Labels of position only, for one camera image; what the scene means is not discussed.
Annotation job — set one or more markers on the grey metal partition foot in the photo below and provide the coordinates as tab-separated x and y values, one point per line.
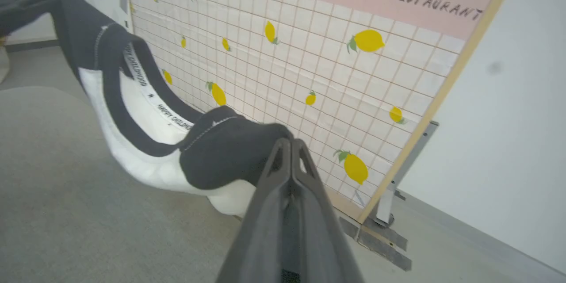
407	163

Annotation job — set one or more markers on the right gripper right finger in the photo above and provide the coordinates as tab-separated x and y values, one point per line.
323	239

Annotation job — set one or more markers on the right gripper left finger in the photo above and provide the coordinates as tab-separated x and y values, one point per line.
261	230

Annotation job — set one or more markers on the black floor tape strip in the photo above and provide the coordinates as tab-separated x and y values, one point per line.
349	227
389	236
389	258

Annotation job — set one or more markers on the white garment with black trim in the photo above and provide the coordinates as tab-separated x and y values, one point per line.
221	154

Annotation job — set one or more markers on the lemon print partition screen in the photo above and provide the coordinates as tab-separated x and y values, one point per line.
353	75

